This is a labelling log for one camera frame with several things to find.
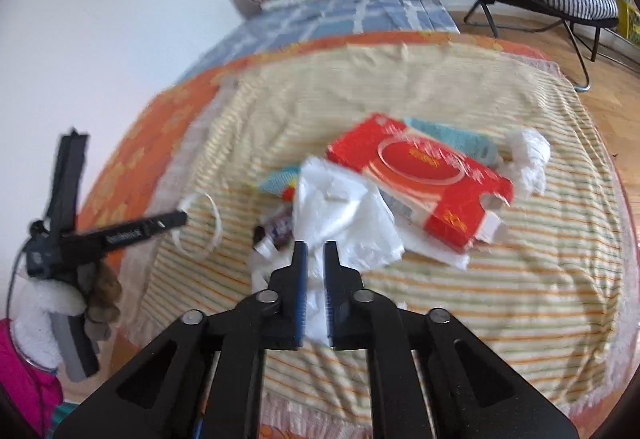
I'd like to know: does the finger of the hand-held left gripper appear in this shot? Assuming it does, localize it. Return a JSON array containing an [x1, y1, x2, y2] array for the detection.
[[143, 211, 189, 235]]

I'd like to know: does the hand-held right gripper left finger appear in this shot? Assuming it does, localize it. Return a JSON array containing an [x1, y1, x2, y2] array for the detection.
[[52, 241, 308, 439]]

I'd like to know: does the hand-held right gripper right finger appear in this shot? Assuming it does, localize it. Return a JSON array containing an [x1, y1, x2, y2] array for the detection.
[[322, 241, 581, 439]]

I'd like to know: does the white plastic strip loop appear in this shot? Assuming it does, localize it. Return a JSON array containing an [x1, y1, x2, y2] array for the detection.
[[172, 193, 222, 262]]

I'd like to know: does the white plastic bag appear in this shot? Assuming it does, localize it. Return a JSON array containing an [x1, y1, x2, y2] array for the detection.
[[250, 156, 471, 347]]

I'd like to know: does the small teal orange packet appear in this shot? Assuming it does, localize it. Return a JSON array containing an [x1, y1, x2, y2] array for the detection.
[[260, 167, 301, 202]]

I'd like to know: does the red tissue box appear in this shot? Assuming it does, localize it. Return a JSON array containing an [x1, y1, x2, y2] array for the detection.
[[327, 113, 516, 255]]

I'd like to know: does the teal tube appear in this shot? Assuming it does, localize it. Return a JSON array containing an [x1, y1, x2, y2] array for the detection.
[[402, 116, 501, 164]]

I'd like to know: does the white tissue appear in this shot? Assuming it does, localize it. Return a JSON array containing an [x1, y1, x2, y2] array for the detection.
[[502, 128, 551, 197]]

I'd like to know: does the person's left hand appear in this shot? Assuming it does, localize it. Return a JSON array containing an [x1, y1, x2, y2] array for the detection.
[[79, 262, 124, 343]]

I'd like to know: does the striped yellow cloth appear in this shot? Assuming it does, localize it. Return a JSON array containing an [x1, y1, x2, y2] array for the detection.
[[75, 30, 621, 439]]

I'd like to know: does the pink garment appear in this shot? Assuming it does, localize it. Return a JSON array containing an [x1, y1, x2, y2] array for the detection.
[[0, 319, 63, 435]]

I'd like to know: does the blue patchwork bed sheet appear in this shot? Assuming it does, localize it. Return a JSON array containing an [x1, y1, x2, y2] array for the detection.
[[180, 0, 461, 80]]

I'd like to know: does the yellow printed bag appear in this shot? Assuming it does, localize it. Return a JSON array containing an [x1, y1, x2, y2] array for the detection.
[[617, 0, 640, 44]]

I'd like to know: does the black cable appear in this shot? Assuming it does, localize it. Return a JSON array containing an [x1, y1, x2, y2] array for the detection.
[[6, 239, 36, 325]]

